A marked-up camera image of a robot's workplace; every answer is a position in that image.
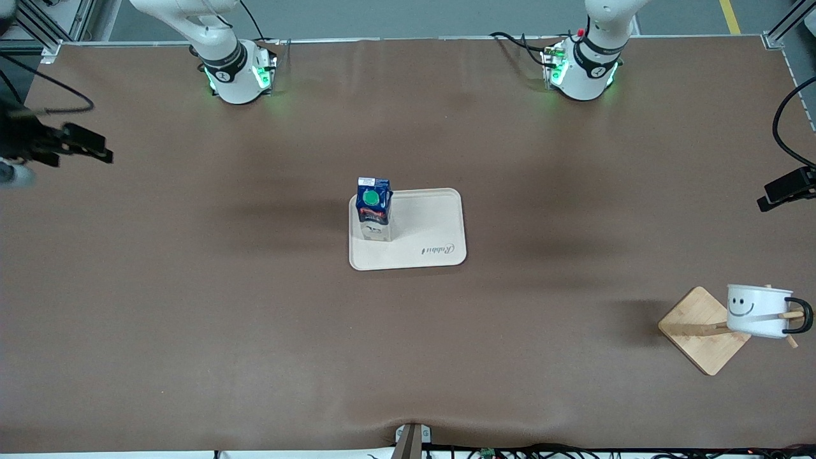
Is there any white smiley mug black handle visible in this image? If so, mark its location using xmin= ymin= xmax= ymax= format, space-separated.
xmin=727 ymin=284 xmax=814 ymax=340

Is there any wooden cup rack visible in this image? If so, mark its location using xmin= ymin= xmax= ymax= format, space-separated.
xmin=658 ymin=284 xmax=805 ymax=377

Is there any black left arm base cable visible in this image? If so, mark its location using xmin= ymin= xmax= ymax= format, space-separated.
xmin=490 ymin=31 xmax=555 ymax=68

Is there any cream plastic tray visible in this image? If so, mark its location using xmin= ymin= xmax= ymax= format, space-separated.
xmin=349 ymin=187 xmax=467 ymax=272

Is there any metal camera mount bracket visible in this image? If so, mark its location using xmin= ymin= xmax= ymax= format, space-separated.
xmin=391 ymin=422 xmax=433 ymax=459

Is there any blue white milk carton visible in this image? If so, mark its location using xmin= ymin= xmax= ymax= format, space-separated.
xmin=356 ymin=177 xmax=393 ymax=243

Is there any black arm base cable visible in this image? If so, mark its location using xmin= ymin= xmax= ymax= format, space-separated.
xmin=490 ymin=31 xmax=555 ymax=68
xmin=239 ymin=0 xmax=281 ymax=47

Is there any black right arm base cable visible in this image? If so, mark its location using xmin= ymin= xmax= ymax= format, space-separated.
xmin=239 ymin=0 xmax=281 ymax=47

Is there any aluminium frame profile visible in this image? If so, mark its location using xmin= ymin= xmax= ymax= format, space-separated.
xmin=762 ymin=0 xmax=816 ymax=50
xmin=0 ymin=0 xmax=96 ymax=64

